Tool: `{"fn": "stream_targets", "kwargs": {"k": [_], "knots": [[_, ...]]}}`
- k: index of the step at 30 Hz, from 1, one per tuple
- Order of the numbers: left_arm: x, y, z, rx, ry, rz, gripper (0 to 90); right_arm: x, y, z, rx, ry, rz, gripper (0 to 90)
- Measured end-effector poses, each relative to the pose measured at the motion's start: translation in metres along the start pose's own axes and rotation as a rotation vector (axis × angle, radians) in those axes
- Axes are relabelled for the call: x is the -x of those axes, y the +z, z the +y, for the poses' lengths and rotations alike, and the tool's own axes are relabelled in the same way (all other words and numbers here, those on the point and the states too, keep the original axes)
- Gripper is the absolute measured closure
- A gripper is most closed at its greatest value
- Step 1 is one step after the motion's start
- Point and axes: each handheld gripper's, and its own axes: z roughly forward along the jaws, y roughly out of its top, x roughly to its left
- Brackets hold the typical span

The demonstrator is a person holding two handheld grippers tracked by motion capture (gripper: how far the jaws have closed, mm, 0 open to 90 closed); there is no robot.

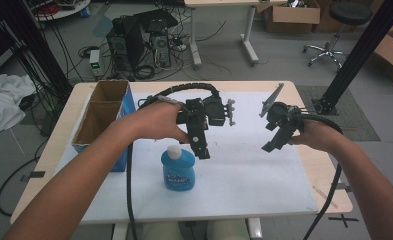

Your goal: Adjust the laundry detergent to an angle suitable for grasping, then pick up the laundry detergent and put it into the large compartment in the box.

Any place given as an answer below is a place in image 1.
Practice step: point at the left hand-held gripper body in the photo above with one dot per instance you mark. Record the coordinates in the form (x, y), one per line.
(214, 111)

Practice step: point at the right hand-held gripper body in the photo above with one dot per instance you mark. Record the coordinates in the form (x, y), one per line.
(280, 113)

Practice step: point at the blue bottle with white cap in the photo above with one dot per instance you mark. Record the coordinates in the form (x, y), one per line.
(179, 173)

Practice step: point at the person's right hand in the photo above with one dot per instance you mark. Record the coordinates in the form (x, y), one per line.
(317, 135)

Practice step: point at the person's left hand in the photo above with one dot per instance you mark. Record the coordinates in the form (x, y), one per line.
(157, 120)

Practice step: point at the white table mat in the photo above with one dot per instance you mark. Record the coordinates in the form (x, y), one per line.
(244, 180)

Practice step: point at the dark floor mat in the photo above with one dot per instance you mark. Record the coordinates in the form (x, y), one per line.
(354, 113)

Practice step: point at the white-legged desk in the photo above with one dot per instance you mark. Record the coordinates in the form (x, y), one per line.
(247, 36)

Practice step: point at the open blue cardboard box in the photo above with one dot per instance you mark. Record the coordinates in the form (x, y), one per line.
(99, 120)

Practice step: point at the black metal stand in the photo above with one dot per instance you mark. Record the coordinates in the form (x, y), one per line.
(360, 53)

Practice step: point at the black floor tape cross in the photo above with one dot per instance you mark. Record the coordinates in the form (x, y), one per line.
(343, 220)

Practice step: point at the black computer tower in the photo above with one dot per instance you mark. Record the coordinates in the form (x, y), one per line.
(130, 43)

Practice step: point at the black round stool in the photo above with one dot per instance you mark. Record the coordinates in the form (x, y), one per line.
(349, 13)

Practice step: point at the small white power supply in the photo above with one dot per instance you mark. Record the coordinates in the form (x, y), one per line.
(94, 63)

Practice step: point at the large brown cardboard box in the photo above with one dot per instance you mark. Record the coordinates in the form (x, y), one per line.
(392, 53)

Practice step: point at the black floor tape strip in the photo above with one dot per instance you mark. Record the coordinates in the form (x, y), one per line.
(33, 175)

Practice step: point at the round white table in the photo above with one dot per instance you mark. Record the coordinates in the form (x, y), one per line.
(64, 11)

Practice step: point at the white cloth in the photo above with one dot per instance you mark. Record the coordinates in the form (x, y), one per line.
(4, 100)

